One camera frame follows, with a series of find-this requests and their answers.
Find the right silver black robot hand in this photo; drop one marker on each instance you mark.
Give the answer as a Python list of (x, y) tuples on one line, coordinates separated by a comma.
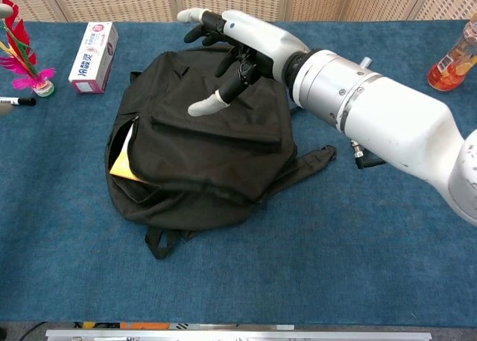
[(261, 35)]

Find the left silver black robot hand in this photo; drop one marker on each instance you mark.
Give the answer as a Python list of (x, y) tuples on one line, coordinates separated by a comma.
[(5, 9)]

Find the black fabric backpack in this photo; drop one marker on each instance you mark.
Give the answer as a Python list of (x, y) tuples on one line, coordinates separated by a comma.
[(208, 151)]

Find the white and yellow book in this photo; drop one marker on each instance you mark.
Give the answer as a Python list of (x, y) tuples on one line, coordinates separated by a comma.
[(124, 166)]

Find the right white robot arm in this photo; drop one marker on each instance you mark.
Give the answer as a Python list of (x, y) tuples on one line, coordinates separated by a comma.
[(391, 114)]

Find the red pink feather shuttlecock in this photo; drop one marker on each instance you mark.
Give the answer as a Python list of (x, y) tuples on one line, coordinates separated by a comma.
[(22, 54)]

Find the black marker pen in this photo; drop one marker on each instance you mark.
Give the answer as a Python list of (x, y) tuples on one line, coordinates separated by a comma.
[(20, 101)]

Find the white pink toothpaste box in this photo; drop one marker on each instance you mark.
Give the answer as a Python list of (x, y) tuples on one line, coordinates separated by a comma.
[(93, 58)]

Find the woven rattan folding screen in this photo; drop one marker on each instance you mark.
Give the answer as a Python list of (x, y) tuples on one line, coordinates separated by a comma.
[(112, 0)]

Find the orange drink bottle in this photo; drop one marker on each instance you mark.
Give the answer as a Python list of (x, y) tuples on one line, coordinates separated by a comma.
[(452, 69)]

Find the orange black printed strip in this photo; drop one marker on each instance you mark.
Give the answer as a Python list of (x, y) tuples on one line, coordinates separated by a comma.
[(145, 325)]

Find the aluminium profile rail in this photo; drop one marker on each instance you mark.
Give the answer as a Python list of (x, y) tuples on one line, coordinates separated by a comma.
[(238, 335)]

